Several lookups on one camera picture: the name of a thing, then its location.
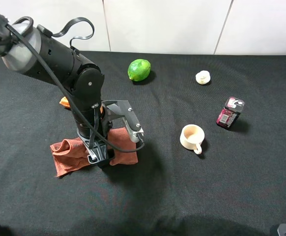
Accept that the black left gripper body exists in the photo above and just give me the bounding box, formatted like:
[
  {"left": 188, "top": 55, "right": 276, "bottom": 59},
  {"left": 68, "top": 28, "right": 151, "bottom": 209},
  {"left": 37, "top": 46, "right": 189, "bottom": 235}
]
[{"left": 76, "top": 108, "right": 112, "bottom": 148}]

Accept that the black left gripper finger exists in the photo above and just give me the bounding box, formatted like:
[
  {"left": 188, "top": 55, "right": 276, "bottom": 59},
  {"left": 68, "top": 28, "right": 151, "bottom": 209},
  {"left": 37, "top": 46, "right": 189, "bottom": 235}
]
[
  {"left": 86, "top": 142, "right": 108, "bottom": 164},
  {"left": 98, "top": 149, "right": 114, "bottom": 169}
]

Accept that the rust brown cloth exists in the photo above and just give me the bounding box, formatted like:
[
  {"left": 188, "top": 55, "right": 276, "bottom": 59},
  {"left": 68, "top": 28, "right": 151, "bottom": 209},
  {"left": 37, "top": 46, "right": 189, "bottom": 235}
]
[{"left": 50, "top": 128, "right": 138, "bottom": 177}]

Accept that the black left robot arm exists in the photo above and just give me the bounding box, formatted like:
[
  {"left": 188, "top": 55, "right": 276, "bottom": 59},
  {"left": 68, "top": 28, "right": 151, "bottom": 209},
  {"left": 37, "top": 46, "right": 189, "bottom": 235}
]
[{"left": 0, "top": 15, "right": 114, "bottom": 168}]

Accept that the cream wooden cup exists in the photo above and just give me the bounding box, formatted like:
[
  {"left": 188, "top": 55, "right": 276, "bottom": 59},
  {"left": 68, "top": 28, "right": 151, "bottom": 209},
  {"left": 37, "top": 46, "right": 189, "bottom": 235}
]
[{"left": 180, "top": 124, "right": 205, "bottom": 155}]

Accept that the green lime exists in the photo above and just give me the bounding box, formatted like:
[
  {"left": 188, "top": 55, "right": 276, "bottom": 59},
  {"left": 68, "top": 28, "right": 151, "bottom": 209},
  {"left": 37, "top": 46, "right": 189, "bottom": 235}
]
[{"left": 127, "top": 59, "right": 151, "bottom": 82}]

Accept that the black tablecloth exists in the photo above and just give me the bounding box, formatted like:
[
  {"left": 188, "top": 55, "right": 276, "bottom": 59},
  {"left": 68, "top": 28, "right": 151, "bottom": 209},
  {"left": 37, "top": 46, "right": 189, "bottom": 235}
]
[{"left": 0, "top": 52, "right": 286, "bottom": 236}]

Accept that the small white garlic toy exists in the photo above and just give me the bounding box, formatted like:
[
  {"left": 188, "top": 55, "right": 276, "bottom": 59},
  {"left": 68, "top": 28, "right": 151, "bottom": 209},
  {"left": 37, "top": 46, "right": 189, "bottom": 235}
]
[{"left": 196, "top": 70, "right": 211, "bottom": 85}]

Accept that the black pink gum box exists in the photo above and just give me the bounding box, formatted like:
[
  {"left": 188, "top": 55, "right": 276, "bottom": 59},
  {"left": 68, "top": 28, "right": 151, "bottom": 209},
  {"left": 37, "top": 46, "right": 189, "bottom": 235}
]
[{"left": 216, "top": 96, "right": 245, "bottom": 129}]

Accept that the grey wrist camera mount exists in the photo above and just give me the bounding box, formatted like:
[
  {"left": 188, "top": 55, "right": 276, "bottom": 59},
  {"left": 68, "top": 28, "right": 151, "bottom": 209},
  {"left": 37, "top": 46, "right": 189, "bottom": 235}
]
[{"left": 102, "top": 100, "right": 143, "bottom": 143}]

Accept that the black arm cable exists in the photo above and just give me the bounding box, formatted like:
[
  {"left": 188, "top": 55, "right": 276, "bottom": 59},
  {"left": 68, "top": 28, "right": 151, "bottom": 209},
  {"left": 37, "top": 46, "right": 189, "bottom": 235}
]
[{"left": 7, "top": 16, "right": 145, "bottom": 153}]

